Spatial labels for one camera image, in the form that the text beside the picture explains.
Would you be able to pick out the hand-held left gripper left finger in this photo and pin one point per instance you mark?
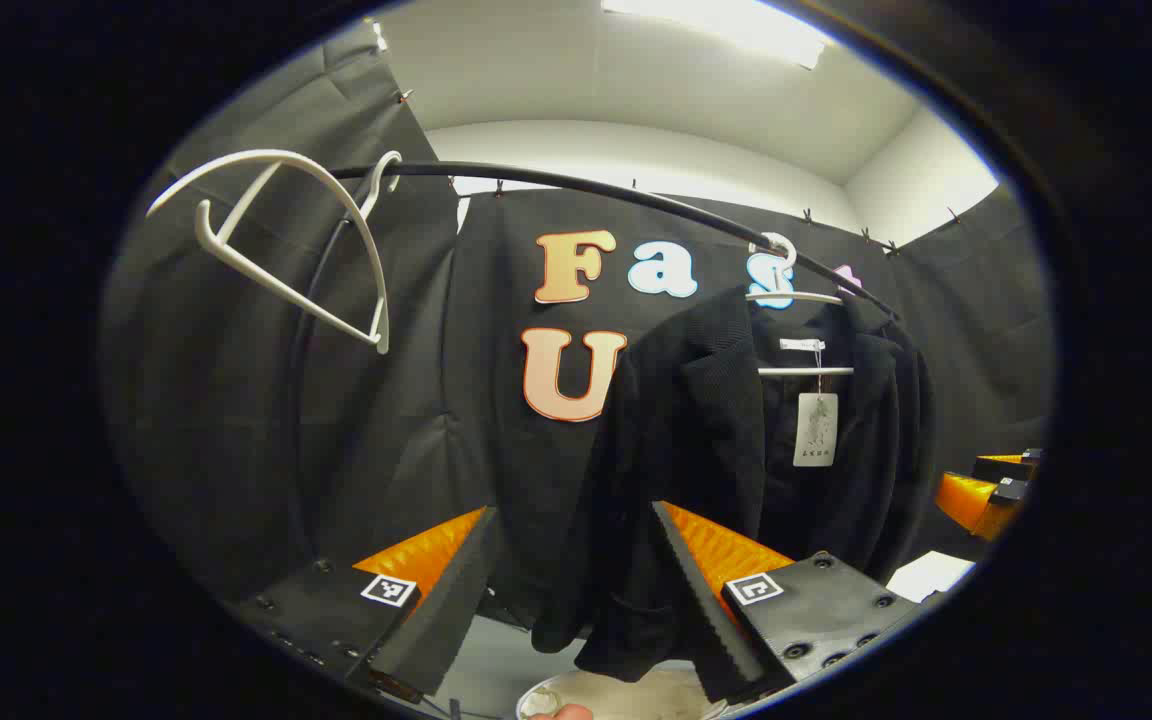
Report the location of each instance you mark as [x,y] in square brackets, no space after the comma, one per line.
[456,610]

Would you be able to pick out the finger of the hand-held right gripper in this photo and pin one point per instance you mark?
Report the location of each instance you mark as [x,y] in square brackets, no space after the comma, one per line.
[976,500]
[1011,464]

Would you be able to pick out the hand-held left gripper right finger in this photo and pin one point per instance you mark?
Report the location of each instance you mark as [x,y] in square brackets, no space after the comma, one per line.
[701,620]

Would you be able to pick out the black jacket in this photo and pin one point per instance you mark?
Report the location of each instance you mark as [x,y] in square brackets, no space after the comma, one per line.
[696,430]

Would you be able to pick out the white hanger holding jacket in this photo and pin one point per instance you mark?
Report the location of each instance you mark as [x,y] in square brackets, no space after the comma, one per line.
[806,371]

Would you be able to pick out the empty white hanger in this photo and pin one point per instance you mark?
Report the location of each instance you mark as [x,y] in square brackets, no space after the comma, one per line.
[381,325]

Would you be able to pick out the black clothes rack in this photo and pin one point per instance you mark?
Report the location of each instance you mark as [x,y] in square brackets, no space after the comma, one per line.
[586,187]

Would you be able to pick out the white sheet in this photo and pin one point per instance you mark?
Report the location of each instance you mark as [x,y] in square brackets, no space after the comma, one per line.
[931,577]

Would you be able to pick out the white hang tag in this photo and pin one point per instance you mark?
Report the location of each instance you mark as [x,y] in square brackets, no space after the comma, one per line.
[816,430]

